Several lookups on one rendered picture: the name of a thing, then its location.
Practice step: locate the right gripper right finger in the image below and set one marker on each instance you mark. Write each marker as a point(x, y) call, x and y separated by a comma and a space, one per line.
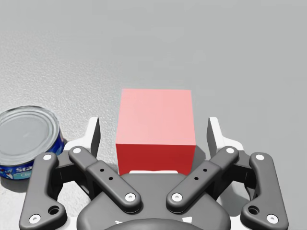
point(201, 178)

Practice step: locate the blue flat can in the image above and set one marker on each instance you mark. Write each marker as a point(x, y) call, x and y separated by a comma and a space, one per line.
point(26, 134)

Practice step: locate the pink cube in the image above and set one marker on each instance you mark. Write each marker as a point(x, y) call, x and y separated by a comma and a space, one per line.
point(156, 124)

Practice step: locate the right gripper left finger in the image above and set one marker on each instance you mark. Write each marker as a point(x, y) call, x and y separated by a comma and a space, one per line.
point(105, 178)

